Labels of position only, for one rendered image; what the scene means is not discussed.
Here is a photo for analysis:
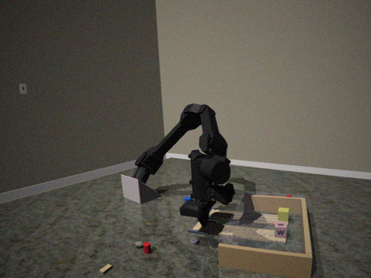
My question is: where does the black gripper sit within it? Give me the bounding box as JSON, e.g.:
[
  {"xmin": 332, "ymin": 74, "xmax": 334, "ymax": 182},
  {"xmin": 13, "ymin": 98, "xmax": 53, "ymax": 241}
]
[{"xmin": 180, "ymin": 177, "xmax": 216, "ymax": 227}]

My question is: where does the tan speckled strip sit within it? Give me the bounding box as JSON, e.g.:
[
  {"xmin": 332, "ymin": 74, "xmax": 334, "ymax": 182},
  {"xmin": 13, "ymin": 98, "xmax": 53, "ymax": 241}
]
[{"xmin": 193, "ymin": 222, "xmax": 226, "ymax": 235}]

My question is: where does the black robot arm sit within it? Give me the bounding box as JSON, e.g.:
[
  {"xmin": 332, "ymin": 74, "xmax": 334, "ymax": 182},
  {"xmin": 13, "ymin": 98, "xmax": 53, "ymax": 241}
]
[{"xmin": 132, "ymin": 103, "xmax": 235, "ymax": 205}]

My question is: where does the tan flat strip with blue stripes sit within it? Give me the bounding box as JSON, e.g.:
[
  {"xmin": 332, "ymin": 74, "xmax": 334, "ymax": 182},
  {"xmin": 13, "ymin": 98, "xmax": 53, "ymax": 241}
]
[{"xmin": 209, "ymin": 209, "xmax": 234, "ymax": 220}]

